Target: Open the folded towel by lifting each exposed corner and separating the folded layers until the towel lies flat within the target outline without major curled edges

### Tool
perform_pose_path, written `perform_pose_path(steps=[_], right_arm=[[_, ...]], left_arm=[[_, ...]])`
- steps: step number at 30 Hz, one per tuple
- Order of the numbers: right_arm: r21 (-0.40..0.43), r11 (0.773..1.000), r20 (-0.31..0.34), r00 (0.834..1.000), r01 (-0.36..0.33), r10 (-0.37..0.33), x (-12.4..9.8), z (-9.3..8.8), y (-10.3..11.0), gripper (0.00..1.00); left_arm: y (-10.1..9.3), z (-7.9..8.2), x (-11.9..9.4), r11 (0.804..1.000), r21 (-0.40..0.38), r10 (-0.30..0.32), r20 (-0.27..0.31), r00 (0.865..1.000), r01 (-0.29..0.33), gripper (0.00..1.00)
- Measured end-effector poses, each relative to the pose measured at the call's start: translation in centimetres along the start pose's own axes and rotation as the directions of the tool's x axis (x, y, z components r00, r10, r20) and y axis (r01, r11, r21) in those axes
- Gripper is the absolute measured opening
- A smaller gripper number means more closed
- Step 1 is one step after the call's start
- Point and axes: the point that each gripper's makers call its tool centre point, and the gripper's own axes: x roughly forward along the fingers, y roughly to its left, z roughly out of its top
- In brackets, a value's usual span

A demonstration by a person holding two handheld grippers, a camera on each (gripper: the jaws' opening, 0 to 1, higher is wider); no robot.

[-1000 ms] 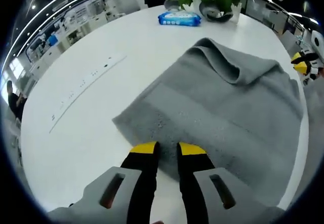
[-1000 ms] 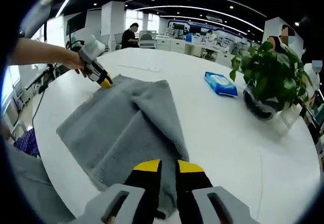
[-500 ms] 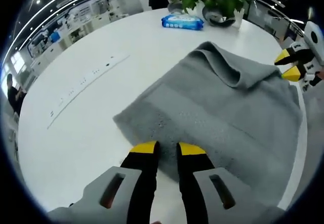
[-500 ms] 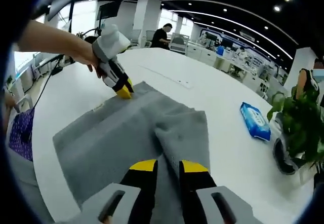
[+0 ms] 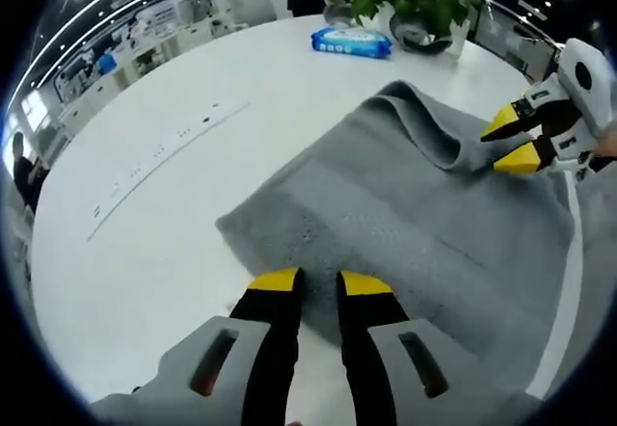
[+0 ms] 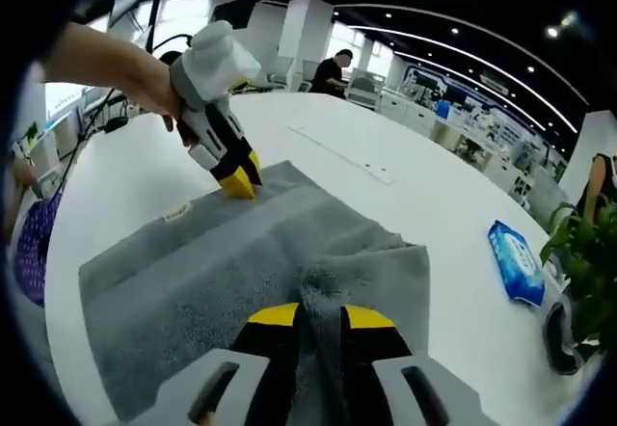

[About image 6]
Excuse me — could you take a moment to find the person's purple dotted clothing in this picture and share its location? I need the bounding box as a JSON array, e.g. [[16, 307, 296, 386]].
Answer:
[[13, 193, 64, 307]]

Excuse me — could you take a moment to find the grey towel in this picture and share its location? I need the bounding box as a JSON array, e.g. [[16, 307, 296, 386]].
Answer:
[[78, 159, 430, 422]]

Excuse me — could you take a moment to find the black cable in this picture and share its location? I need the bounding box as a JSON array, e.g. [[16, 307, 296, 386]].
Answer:
[[62, 34, 197, 176]]

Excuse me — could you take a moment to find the blue wet wipes packet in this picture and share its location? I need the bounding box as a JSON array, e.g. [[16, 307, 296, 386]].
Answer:
[[486, 220, 547, 306]]

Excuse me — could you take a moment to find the green potted plant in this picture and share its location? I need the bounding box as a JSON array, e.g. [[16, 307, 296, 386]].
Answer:
[[538, 193, 617, 377]]

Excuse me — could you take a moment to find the person's left hand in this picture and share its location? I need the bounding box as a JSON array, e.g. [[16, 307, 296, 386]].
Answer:
[[152, 71, 187, 134]]

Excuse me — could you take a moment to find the white office chair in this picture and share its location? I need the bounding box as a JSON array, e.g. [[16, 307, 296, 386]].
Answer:
[[345, 72, 383, 110]]

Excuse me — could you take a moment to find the black monitor stand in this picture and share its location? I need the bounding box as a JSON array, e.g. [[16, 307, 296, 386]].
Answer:
[[143, 0, 165, 55]]

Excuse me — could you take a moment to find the white office desk row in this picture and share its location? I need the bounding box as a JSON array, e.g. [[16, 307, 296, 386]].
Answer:
[[380, 91, 536, 205]]

